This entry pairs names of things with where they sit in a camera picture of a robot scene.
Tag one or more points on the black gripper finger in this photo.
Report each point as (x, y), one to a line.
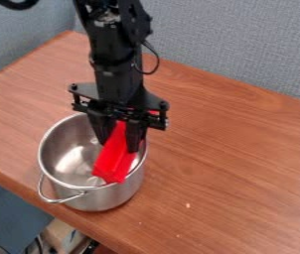
(136, 134)
(102, 123)

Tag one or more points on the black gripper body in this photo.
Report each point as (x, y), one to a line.
(120, 94)

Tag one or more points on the stainless steel pot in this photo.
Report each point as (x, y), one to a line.
(67, 152)

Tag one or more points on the red rectangular block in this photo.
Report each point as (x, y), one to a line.
(114, 159)

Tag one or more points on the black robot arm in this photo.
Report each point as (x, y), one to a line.
(118, 26)

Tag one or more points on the beige box under table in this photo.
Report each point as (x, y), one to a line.
(63, 237)

